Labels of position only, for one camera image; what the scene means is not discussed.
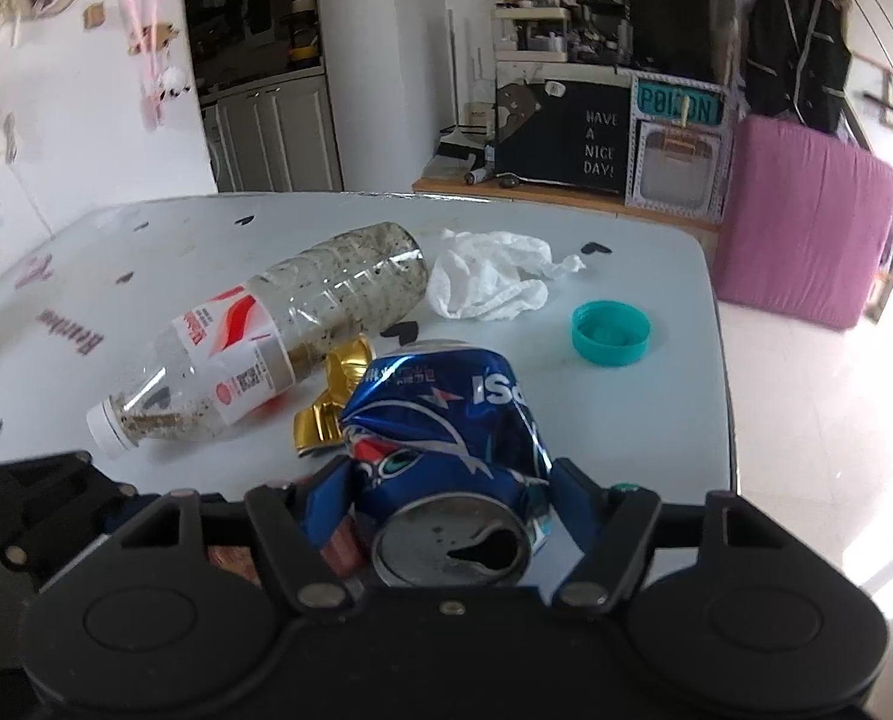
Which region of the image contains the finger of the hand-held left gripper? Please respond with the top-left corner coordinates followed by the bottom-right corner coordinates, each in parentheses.
top-left (0, 451), bottom-right (140, 597)

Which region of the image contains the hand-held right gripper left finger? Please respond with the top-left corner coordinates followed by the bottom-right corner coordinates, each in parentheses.
top-left (105, 457), bottom-right (353, 612)

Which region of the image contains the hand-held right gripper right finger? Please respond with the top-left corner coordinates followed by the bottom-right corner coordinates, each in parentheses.
top-left (551, 457), bottom-right (792, 612)

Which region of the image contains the crushed blue soda can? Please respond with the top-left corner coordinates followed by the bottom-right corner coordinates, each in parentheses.
top-left (300, 341), bottom-right (556, 587)

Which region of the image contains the white tissue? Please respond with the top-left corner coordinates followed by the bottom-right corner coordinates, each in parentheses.
top-left (425, 229), bottom-right (588, 323)

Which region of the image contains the gold foil wrapper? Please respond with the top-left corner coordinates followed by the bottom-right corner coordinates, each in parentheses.
top-left (290, 337), bottom-right (376, 458)

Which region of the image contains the teal bottle cap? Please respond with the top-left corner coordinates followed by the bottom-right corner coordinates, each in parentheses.
top-left (570, 300), bottom-right (653, 366)

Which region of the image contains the clear plastic bottle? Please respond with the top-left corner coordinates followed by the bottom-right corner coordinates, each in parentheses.
top-left (86, 221), bottom-right (430, 458)

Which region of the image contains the pink mattress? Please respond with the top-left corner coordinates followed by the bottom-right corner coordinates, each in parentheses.
top-left (716, 114), bottom-right (893, 331)

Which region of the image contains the black chalkboard sign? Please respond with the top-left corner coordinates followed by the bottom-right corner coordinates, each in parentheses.
top-left (495, 75), bottom-right (635, 196)

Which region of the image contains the cream kitchen base cabinet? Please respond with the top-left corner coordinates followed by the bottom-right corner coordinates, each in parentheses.
top-left (214, 67), bottom-right (342, 192)

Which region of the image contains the teal sign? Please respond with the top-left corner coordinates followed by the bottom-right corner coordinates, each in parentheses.
top-left (632, 75), bottom-right (726, 128)

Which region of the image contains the white storage rack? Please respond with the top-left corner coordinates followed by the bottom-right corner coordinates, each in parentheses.
top-left (493, 4), bottom-right (571, 65)

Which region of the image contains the black bottle rack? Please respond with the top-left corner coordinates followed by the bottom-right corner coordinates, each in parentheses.
top-left (573, 0), bottom-right (635, 65)

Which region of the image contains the black vest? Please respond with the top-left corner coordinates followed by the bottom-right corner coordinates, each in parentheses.
top-left (746, 0), bottom-right (852, 137)

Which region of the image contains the pink ribbon wall hanging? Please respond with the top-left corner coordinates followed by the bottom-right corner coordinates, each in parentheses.
top-left (120, 0), bottom-right (193, 132)

